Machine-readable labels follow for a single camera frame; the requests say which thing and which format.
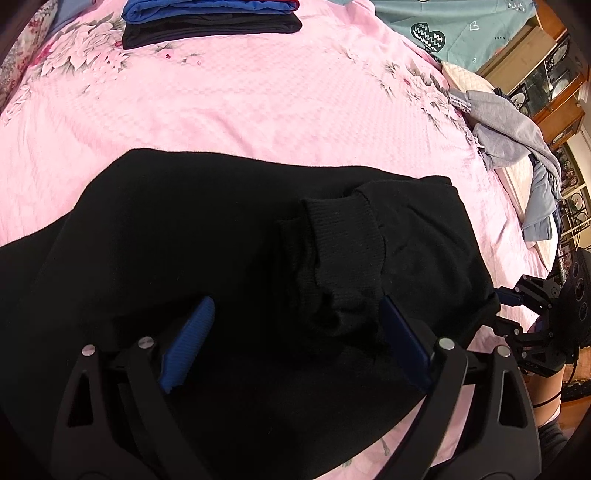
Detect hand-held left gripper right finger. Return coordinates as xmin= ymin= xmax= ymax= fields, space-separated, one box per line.
xmin=379 ymin=295 xmax=541 ymax=480

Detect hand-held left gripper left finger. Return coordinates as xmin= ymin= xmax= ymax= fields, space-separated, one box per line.
xmin=52 ymin=295 xmax=218 ymax=480

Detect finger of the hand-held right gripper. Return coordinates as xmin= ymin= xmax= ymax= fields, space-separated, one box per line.
xmin=492 ymin=316 xmax=555 ymax=365
xmin=496 ymin=274 xmax=561 ymax=309

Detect black sweatshirt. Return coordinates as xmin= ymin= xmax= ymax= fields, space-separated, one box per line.
xmin=0 ymin=148 xmax=502 ymax=480

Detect person's right forearm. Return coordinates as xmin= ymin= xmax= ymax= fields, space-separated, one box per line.
xmin=526 ymin=362 xmax=571 ymax=467

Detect folded blue pants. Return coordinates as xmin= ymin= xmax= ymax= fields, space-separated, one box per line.
xmin=122 ymin=0 xmax=300 ymax=25

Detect light blue garment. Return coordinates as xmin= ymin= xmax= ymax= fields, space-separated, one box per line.
xmin=522 ymin=161 xmax=562 ymax=242

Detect grey sweatpants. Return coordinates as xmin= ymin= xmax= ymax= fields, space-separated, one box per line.
xmin=445 ymin=90 xmax=564 ymax=200

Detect pink floral bedsheet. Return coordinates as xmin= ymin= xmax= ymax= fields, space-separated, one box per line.
xmin=0 ymin=0 xmax=561 ymax=480

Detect wooden display cabinet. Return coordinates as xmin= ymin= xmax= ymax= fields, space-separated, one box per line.
xmin=475 ymin=0 xmax=591 ymax=232

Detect teal heart-printed blanket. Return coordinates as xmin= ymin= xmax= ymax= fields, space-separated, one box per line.
xmin=332 ymin=0 xmax=539 ymax=63

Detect folded black garment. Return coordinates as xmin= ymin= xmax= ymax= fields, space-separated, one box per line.
xmin=122 ymin=13 xmax=303 ymax=50

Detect red floral pillow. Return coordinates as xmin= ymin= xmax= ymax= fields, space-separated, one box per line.
xmin=0 ymin=0 xmax=58 ymax=99

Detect blue plaid sheet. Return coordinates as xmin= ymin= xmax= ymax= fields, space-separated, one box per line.
xmin=46 ymin=0 xmax=131 ymax=36

